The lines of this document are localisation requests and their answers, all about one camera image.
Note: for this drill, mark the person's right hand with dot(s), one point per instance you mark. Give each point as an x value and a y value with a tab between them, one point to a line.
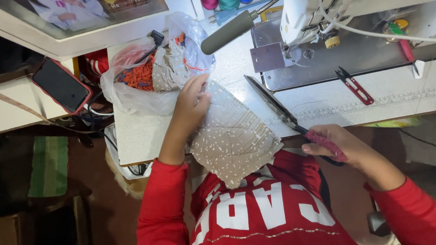
329	142

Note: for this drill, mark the person's left hand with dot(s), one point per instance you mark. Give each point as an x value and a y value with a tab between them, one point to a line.
189	106

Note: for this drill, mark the person's left fingers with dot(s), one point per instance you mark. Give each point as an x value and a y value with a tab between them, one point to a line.
201	85

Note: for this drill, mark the person's right fingers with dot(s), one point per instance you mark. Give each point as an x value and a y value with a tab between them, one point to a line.
318	141

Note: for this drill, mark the beige white-dotted fabric piece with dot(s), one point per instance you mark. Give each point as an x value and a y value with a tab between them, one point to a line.
235	138

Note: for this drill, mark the clear plastic bag of fabrics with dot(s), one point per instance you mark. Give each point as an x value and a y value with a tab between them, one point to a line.
154	75

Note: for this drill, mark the grey gooseneck lamp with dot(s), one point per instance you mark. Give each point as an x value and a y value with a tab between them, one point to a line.
231	29

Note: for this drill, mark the red thread snips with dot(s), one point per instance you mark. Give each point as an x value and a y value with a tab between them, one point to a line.
353	86

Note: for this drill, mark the blue power plug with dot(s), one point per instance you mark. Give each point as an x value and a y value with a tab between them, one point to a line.
222	16

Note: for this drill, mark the person's red printed sweatshirt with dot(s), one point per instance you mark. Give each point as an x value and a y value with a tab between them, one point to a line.
273	213

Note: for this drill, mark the white sewing machine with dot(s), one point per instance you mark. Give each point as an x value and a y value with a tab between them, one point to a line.
339	36

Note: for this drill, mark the colourful pincushion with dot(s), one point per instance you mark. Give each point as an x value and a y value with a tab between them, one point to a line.
396	26

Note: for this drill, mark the smartphone in red case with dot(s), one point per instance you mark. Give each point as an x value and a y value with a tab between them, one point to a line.
61	86

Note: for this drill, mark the framed picture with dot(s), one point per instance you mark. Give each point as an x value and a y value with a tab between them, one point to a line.
72	13

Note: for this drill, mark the green striped cloth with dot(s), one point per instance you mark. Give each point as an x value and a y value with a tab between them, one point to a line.
49	166

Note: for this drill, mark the beige measuring tape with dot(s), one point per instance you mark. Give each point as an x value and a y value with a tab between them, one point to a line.
20	108

